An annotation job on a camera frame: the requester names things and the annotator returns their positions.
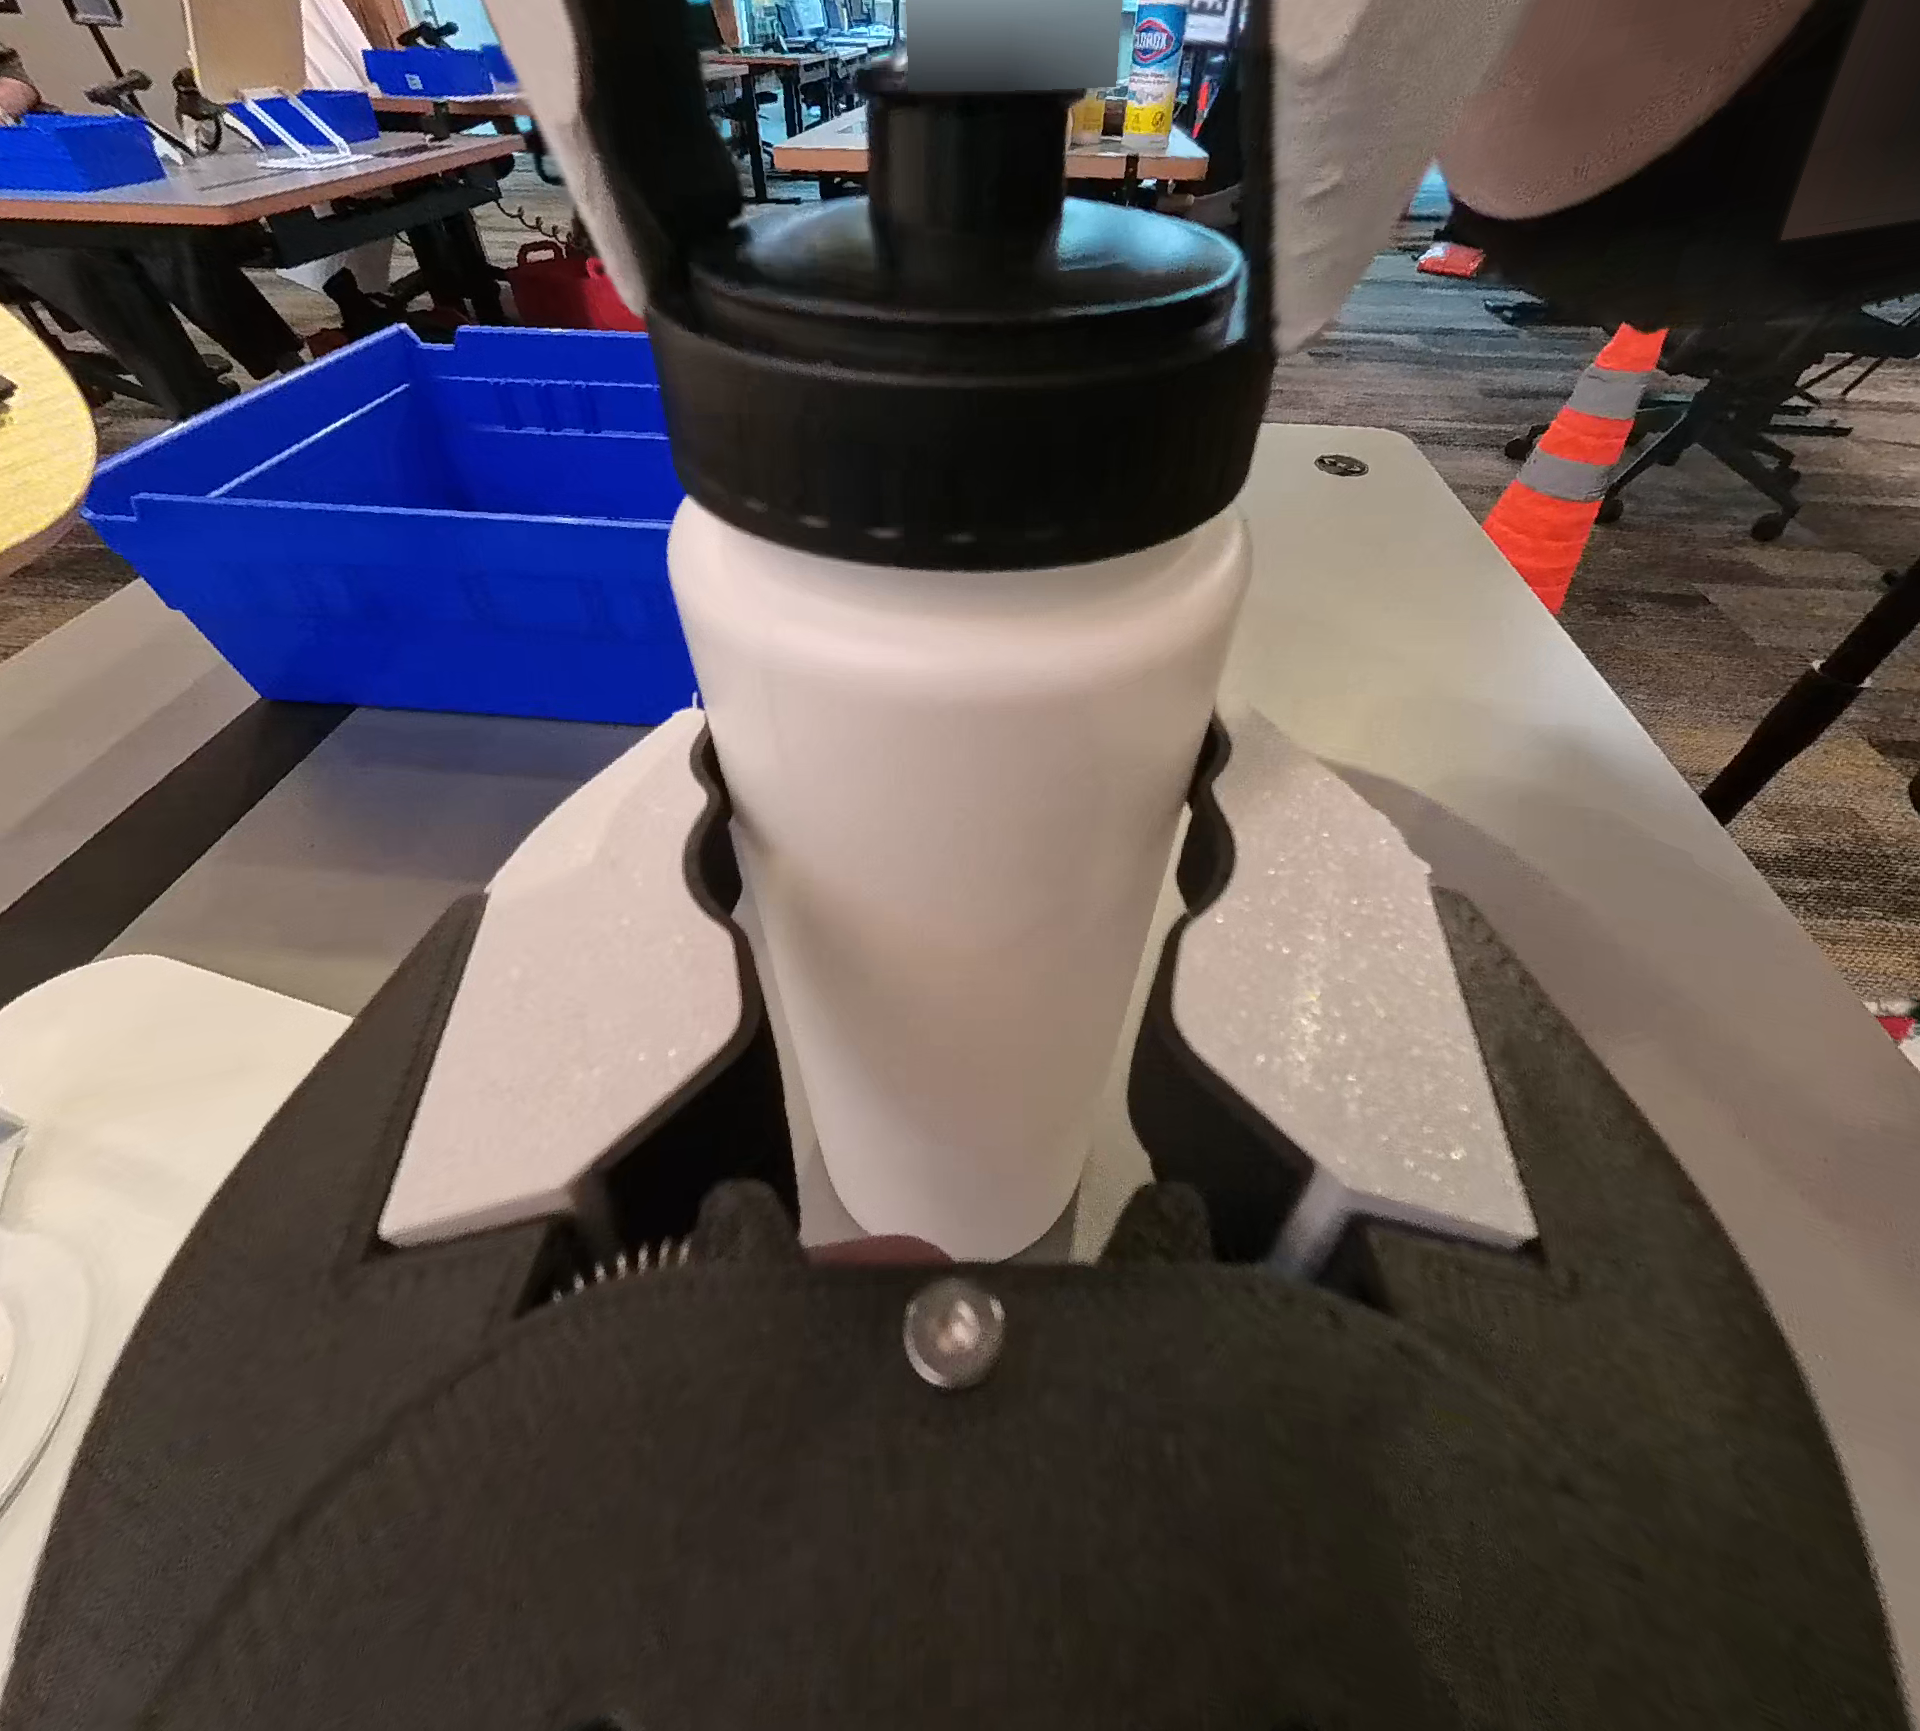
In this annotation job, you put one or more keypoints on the black tape strip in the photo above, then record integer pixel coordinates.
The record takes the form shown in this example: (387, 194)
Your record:
(151, 831)

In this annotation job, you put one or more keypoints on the white stand base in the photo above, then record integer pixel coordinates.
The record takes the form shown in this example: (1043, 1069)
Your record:
(151, 1085)

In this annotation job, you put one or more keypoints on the white bottle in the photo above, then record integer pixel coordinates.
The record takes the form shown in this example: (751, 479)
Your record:
(961, 861)

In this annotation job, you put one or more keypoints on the black office chair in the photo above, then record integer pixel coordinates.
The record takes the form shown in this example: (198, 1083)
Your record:
(1741, 365)

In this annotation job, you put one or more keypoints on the black bottle lid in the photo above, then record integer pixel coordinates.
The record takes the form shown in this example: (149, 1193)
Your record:
(961, 439)

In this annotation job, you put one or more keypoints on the orange traffic cone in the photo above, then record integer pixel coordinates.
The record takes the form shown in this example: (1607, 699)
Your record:
(1561, 499)

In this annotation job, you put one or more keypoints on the red flat floor object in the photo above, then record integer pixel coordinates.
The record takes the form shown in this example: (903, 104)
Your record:
(1453, 258)

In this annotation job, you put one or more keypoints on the brown edged table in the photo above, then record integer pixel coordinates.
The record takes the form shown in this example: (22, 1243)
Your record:
(224, 194)
(841, 148)

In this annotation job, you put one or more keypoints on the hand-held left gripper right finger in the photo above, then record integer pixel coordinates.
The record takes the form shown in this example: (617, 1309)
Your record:
(1351, 1041)

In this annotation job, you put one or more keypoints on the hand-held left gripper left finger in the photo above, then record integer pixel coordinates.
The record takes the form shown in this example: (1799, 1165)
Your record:
(571, 1041)

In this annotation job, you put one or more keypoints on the white yellow wipes canister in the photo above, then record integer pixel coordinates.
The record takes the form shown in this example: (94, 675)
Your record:
(1158, 50)

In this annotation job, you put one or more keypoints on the red green white packet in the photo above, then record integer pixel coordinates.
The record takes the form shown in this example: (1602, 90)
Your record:
(1899, 1025)

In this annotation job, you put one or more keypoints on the small acrylic holder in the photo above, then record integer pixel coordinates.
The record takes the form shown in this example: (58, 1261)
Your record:
(278, 118)

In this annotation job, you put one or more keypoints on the blue plastic bin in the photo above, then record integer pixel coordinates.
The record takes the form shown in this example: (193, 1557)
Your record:
(374, 591)

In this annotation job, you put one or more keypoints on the red plastic container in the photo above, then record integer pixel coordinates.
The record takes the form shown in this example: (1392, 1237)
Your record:
(563, 290)

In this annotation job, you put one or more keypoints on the black stand pole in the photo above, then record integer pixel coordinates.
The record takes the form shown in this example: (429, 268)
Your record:
(1801, 711)

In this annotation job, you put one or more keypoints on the small blue bin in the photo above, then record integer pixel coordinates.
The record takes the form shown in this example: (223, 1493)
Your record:
(74, 156)
(345, 116)
(434, 74)

